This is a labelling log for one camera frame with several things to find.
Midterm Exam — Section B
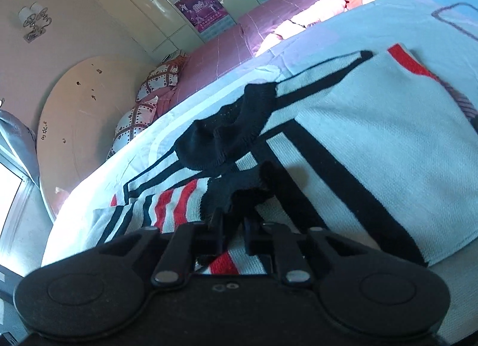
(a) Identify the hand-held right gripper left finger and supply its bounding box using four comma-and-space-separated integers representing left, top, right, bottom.
95, 209, 226, 290

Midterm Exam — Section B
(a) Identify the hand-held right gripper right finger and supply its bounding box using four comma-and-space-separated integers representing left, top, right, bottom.
243, 216, 375, 289

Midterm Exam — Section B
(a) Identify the white black red striped sweater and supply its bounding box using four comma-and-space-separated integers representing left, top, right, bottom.
91, 43, 478, 276

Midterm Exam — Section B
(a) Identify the white patterned pillow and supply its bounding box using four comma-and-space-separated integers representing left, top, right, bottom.
136, 60, 185, 102
106, 98, 160, 160

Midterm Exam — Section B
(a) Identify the cream round headboard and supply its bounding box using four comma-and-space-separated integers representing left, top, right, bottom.
35, 55, 165, 220

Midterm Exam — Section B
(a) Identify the pink quilted bedspread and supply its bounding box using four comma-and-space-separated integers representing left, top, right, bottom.
153, 0, 374, 123

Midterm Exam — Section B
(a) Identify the red striped cushion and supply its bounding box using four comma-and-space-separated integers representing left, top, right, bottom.
161, 50, 187, 65

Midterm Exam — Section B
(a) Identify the bright window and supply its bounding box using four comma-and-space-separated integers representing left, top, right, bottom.
0, 159, 27, 250

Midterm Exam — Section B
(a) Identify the pale pink cloth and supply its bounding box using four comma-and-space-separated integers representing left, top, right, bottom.
256, 0, 350, 56

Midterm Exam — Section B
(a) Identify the grey curtain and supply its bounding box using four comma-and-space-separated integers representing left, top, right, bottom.
0, 109, 42, 186

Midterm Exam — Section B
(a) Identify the cream glossy wardrobe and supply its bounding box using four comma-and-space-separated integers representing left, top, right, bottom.
48, 0, 329, 57

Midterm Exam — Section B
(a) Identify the light blue printed bed sheet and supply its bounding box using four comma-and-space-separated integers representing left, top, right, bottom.
41, 0, 478, 335

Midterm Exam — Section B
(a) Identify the purple wall poster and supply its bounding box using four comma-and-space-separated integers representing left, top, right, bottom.
174, 0, 230, 39

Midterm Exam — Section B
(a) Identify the silver wall lamp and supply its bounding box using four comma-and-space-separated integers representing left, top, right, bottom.
19, 2, 53, 44

